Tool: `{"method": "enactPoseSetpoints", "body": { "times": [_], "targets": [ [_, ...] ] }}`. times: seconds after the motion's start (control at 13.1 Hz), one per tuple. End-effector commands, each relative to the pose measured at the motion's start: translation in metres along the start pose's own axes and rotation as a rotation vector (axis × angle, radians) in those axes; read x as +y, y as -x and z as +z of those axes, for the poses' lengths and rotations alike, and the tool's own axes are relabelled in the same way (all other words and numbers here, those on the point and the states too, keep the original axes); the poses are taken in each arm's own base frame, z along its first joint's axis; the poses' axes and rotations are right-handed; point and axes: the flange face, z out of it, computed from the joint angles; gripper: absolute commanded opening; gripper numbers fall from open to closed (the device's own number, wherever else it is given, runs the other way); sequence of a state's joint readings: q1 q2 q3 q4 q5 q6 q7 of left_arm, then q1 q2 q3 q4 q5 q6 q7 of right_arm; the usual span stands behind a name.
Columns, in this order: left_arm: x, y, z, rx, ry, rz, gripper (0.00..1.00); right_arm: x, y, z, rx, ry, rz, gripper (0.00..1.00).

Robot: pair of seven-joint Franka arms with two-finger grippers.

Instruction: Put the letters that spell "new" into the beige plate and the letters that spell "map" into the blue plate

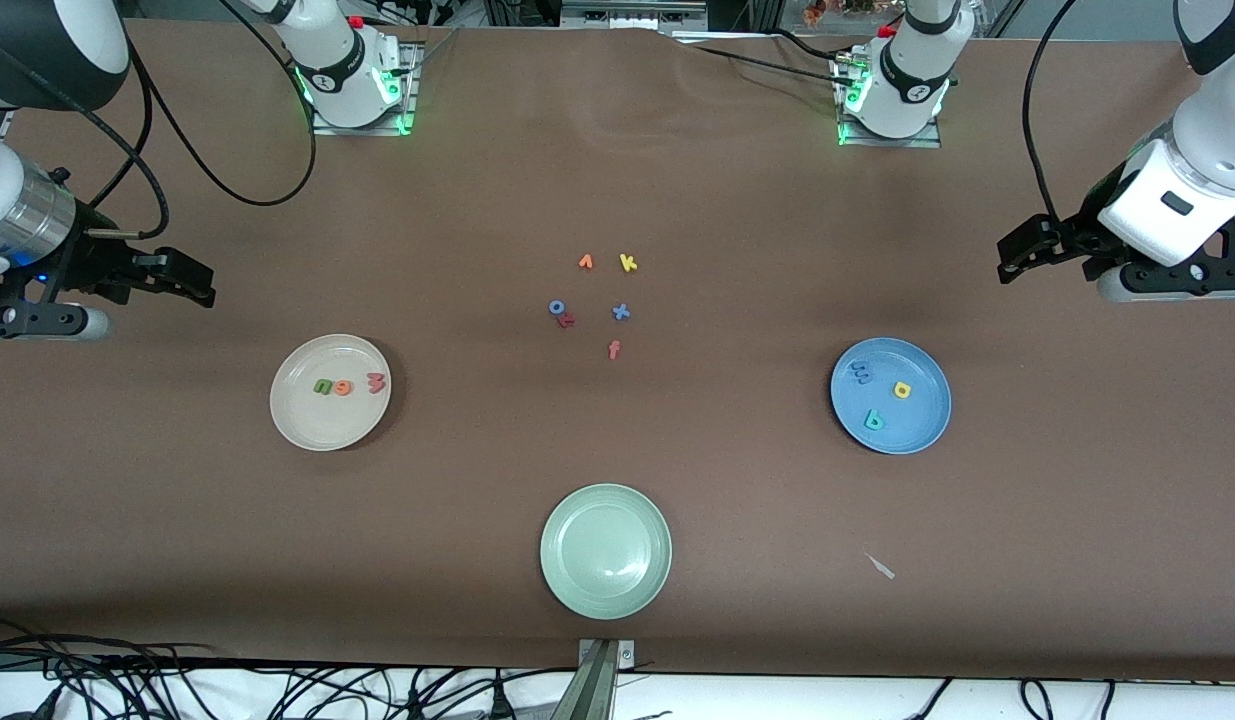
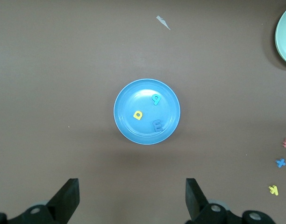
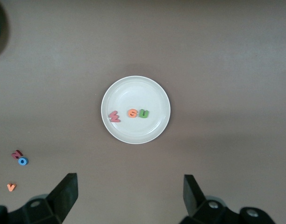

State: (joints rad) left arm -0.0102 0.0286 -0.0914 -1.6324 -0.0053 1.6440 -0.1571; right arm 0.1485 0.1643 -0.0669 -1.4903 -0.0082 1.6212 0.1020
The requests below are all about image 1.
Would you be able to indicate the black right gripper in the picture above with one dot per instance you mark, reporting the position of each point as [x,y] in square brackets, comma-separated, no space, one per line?
[85,262]

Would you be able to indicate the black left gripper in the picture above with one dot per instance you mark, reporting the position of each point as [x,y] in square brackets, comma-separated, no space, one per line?
[1080,238]

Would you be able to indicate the blue letter m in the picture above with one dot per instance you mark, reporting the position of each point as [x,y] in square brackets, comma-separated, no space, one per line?
[862,374]

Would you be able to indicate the pink letter w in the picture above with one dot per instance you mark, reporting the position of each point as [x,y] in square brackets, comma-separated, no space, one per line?
[376,383]

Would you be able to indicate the teal letter b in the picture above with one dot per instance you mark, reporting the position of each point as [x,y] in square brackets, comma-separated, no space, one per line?
[874,421]

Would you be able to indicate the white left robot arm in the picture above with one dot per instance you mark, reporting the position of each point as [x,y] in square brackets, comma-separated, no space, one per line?
[1177,190]

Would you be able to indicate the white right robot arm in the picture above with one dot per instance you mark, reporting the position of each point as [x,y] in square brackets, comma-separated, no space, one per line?
[342,80]

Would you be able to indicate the beige brown plate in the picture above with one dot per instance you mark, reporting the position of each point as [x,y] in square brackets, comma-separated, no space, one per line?
[330,420]

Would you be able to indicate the blue plate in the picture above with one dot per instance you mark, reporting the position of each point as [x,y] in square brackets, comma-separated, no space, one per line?
[917,430]

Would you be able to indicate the orange background object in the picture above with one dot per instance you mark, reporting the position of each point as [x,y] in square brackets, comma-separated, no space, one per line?
[825,10]

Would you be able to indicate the small white paper scrap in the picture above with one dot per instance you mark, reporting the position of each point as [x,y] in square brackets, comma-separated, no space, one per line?
[882,567]

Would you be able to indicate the brown table cover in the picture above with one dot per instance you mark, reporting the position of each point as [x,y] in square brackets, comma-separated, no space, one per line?
[617,440]

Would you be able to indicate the grey background equipment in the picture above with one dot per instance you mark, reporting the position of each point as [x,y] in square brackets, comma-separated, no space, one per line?
[627,14]

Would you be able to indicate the pale green plate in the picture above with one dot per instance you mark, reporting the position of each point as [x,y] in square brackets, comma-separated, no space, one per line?
[605,551]

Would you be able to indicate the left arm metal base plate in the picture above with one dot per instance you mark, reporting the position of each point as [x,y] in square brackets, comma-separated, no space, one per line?
[892,143]

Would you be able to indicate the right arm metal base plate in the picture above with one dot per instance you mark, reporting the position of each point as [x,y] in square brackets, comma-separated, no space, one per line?
[362,131]

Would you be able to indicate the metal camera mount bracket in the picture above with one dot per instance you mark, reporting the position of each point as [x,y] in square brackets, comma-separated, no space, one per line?
[602,680]

